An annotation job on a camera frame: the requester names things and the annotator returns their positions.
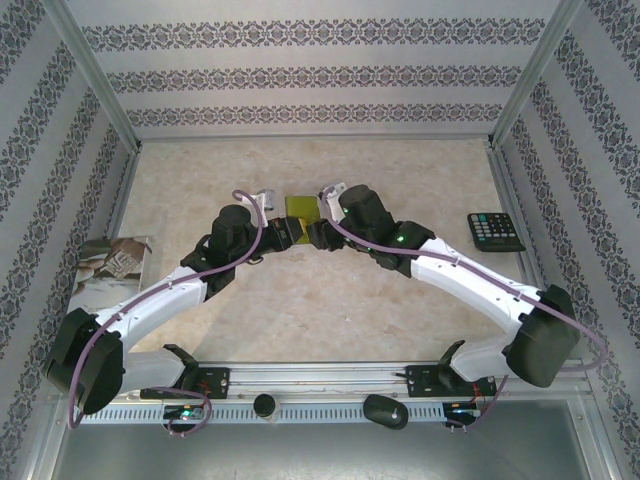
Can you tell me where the clear card holder case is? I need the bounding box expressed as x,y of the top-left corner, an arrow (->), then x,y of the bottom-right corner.
283,194 -> 321,247

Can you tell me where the magazine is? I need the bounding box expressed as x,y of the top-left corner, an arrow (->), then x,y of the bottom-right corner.
67,234 -> 155,314

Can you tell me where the black calculator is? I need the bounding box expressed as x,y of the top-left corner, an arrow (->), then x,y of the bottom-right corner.
467,212 -> 527,253

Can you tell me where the small jar with black lid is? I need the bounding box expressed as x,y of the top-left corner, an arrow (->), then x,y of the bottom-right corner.
252,393 -> 279,426

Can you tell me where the black computer mouse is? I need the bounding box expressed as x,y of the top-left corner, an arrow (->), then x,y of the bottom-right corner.
362,393 -> 409,431

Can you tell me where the left control board green light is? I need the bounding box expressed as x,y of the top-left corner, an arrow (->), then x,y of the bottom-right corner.
163,405 -> 206,421

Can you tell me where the control board green light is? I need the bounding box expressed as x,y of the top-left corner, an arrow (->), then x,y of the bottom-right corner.
444,402 -> 484,419
163,405 -> 206,421

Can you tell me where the grey metal panel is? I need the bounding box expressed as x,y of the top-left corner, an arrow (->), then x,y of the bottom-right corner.
49,422 -> 614,480

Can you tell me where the right control board green light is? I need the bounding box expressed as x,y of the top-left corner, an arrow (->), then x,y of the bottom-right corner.
444,402 -> 484,419

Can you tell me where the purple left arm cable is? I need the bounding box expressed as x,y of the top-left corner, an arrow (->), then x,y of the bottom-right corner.
67,189 -> 266,440

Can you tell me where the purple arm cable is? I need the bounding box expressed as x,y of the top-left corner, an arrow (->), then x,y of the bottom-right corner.
67,189 -> 266,440
319,188 -> 610,436

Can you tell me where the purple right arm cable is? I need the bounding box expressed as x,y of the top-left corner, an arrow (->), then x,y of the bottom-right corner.
319,188 -> 610,436

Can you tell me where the aluminium side rail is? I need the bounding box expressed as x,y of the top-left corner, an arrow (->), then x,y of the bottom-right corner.
104,144 -> 144,239
485,142 -> 544,291

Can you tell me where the aluminium mounting rail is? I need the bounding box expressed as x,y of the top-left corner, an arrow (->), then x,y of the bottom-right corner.
49,360 -> 591,402

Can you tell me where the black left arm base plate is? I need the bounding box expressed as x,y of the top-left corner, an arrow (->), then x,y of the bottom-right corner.
139,366 -> 231,401

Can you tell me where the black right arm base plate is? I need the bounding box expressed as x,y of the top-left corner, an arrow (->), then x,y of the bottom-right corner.
407,364 -> 499,400

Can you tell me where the slotted grey cable duct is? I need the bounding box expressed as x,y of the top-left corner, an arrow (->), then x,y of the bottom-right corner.
67,402 -> 446,425

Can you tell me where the aluminium frame post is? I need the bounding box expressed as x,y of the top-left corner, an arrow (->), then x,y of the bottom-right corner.
485,0 -> 587,151
42,0 -> 144,154

